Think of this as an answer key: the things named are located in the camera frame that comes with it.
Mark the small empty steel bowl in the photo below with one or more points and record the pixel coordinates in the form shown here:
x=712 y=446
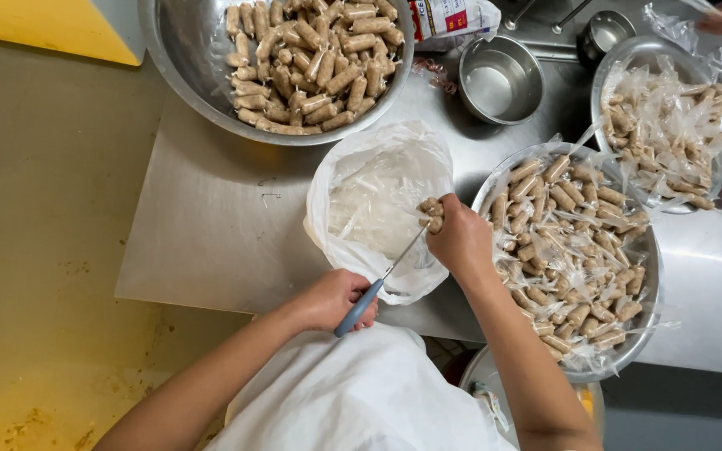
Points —
x=499 y=81

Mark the pile of plastic-wrapped brown rolls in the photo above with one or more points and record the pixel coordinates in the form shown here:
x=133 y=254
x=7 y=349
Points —
x=568 y=250

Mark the steel basin with untrimmed rolls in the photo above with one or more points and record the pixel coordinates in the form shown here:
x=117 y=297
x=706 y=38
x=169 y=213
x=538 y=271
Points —
x=633 y=53

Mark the person's right hand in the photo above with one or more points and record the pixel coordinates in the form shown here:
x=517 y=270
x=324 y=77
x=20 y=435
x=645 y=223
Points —
x=464 y=241

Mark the large steel bowl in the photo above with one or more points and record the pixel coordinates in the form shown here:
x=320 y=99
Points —
x=179 y=56

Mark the person's left hand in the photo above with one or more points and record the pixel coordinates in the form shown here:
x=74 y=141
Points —
x=326 y=304

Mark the white plastic bag of trimmings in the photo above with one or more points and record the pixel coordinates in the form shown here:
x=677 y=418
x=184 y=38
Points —
x=367 y=188

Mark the small steel pot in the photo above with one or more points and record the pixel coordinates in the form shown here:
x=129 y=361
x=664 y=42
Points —
x=605 y=34

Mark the person's right fingers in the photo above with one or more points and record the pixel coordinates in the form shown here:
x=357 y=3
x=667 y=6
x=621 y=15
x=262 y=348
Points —
x=447 y=210

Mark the wide steel basin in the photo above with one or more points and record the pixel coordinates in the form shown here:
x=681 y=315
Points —
x=646 y=313

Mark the printed white packet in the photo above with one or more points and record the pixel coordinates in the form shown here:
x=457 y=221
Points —
x=452 y=19

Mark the bunch of red rubber bands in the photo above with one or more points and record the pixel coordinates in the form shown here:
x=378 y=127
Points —
x=435 y=74

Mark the white apron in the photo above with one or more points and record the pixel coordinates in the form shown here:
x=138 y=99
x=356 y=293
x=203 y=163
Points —
x=348 y=394

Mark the pile of trimmed brown rolls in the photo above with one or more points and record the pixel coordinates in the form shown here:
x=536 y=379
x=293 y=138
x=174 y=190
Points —
x=317 y=62

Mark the bundle of brown rolls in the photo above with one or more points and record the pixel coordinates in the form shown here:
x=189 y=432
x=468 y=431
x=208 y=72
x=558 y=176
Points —
x=430 y=208

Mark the heap of untrimmed wrapped rolls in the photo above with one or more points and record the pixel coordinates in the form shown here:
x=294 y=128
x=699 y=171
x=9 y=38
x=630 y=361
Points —
x=662 y=135

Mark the clear crumpled plastic bag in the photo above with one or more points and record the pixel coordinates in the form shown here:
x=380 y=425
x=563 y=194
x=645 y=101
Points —
x=671 y=28

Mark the yellow cutting board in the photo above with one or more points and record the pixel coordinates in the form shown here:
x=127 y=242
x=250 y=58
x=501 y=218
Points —
x=41 y=25

